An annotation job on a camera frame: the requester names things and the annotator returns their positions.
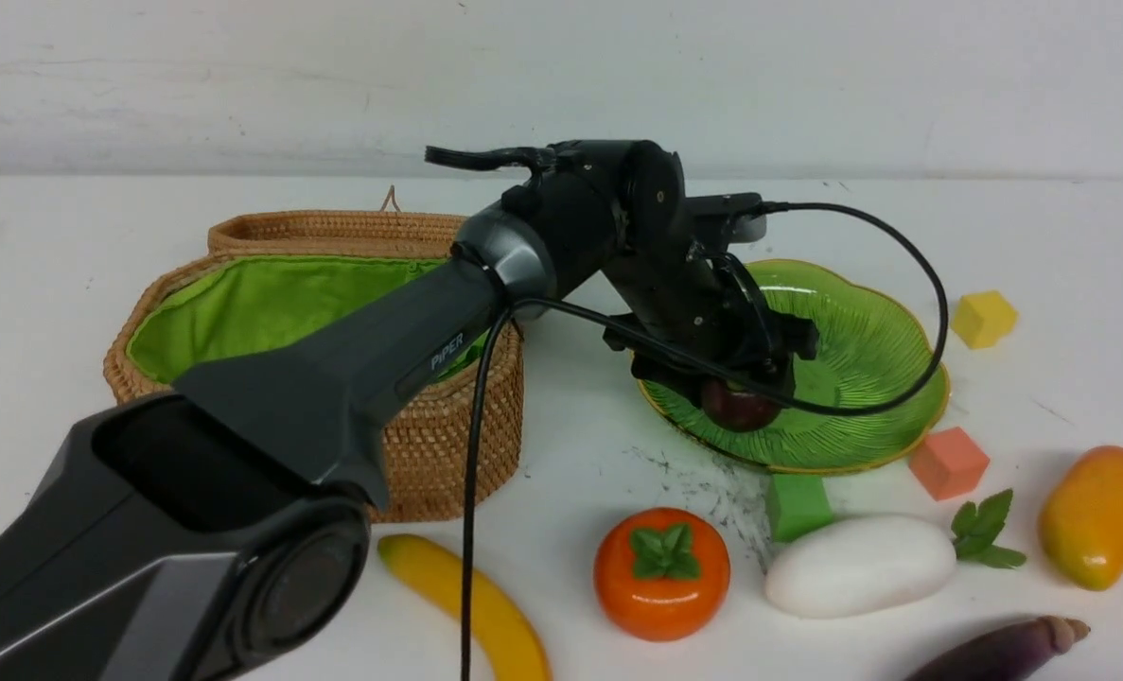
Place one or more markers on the orange persimmon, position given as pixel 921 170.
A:
pixel 661 574

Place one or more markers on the wicker basket lid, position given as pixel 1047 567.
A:
pixel 385 233

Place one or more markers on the yellow foam cube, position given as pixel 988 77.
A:
pixel 982 319

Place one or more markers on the orange foam cube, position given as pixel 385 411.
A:
pixel 948 463

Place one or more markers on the white radish with leaves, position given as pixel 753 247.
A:
pixel 870 563

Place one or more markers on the purple eggplant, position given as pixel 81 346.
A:
pixel 1013 652

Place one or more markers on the dark purple plum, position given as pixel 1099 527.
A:
pixel 736 411

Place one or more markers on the orange yellow mango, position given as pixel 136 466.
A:
pixel 1081 522

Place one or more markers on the green fabric basket liner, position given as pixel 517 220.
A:
pixel 388 325

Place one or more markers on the green foam cube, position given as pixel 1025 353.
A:
pixel 797 505

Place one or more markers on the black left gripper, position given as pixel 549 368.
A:
pixel 705 301

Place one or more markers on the yellow banana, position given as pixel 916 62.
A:
pixel 509 641

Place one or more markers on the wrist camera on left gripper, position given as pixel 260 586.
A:
pixel 724 220

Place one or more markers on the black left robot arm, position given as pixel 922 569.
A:
pixel 199 533

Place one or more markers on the green glass plate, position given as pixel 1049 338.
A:
pixel 871 349

